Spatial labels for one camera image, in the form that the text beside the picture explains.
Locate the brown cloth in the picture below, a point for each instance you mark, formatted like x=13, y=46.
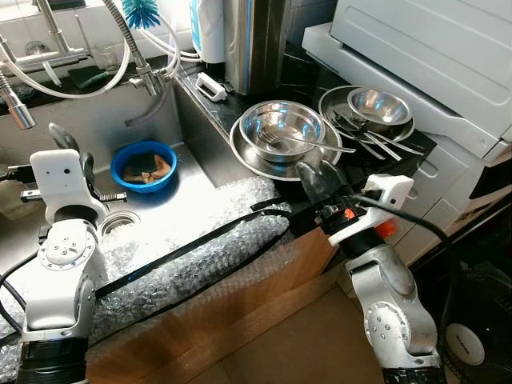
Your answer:
x=162, y=168

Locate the steel spring neck faucet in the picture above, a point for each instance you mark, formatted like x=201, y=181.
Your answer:
x=152, y=80

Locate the large deep steel plate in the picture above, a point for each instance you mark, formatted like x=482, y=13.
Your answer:
x=272, y=170

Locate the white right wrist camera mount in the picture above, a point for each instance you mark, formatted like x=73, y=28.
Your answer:
x=392, y=190

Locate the small steel bowl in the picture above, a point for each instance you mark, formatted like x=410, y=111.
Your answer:
x=380, y=108

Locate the dark scouring sponge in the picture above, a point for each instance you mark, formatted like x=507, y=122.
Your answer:
x=146, y=162

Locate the wood cabinet front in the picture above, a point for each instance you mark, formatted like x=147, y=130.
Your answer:
x=264, y=336

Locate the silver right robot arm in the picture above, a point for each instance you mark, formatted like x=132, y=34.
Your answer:
x=392, y=296

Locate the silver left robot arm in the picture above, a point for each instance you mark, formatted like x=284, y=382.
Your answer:
x=60, y=272

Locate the tall steel canister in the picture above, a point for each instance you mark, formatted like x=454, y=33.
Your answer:
x=260, y=48

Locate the blue plastic bowl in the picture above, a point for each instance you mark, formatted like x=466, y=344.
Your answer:
x=144, y=186

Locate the steel spoon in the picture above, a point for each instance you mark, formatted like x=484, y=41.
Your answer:
x=400, y=146

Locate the steel fork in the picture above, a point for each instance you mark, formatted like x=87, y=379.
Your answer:
x=376, y=144
x=360, y=144
x=320, y=145

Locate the steel sink drain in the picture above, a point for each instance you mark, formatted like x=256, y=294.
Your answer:
x=120, y=222

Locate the black floor fan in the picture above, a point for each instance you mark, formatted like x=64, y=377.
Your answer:
x=488, y=304

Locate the white water filter blue label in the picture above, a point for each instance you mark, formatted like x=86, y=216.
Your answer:
x=206, y=32

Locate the shallow steel plate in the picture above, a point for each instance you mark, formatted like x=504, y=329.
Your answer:
x=332, y=100

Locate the steel kitchen sink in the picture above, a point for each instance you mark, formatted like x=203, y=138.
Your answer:
x=192, y=144

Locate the clear drinking glass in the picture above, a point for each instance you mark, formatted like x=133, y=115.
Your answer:
x=106, y=58

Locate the dark green sponge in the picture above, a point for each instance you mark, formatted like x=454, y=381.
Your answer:
x=90, y=78

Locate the steel sprayer head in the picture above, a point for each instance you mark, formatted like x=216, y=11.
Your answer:
x=20, y=108

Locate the bubble wrap sheet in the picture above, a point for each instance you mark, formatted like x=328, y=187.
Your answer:
x=232, y=196

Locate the blue bottle brush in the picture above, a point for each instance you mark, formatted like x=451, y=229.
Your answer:
x=142, y=11

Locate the steel bar faucet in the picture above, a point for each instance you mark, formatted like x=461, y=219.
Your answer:
x=54, y=28

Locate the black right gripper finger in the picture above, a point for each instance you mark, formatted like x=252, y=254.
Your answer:
x=312, y=182
x=335, y=180

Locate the small white device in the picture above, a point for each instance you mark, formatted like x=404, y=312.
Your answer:
x=212, y=86

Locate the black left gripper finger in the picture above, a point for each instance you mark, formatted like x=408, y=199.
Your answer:
x=64, y=138
x=89, y=172

